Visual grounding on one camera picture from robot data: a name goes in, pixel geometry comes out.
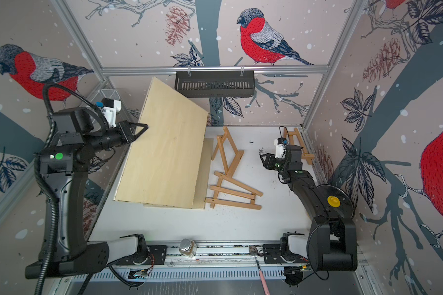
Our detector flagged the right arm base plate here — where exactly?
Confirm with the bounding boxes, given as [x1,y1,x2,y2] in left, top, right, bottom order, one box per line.
[262,243,292,264]

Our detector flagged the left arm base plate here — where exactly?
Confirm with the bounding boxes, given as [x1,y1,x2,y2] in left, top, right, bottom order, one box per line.
[115,245,167,267]

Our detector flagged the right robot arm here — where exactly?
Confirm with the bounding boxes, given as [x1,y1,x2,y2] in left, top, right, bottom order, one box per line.
[260,145,358,271]

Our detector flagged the wooden easel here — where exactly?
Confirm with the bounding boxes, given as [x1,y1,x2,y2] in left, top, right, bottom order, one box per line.
[204,172,263,210]
[212,127,244,177]
[283,127,315,165]

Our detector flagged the black hanging basket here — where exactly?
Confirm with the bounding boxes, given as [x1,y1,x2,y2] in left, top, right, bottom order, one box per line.
[175,71,255,98]

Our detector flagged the green circuit board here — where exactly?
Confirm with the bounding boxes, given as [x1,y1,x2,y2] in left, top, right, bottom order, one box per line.
[128,269,150,280]

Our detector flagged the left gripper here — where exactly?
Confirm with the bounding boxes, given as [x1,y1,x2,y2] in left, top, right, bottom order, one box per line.
[84,120,148,154]

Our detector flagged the white wire mesh basket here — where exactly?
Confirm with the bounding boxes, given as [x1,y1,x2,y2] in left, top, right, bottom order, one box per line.
[87,89,121,104]

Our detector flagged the pink handled spoon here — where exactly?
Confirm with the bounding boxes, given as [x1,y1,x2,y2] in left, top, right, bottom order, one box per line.
[249,245,270,295]

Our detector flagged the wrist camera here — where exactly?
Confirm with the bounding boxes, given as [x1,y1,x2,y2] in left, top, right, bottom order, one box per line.
[96,98,122,127]
[274,137,288,159]

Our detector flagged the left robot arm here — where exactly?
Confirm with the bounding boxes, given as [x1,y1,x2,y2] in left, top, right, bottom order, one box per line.
[25,108,149,279]

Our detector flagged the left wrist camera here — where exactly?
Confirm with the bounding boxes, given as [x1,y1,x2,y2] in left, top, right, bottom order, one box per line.
[96,98,122,127]

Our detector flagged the plywood board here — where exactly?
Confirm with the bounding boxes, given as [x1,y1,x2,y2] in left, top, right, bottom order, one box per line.
[144,138,214,210]
[114,77,208,208]

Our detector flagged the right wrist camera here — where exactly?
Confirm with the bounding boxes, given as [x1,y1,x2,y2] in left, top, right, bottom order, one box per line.
[274,137,288,159]

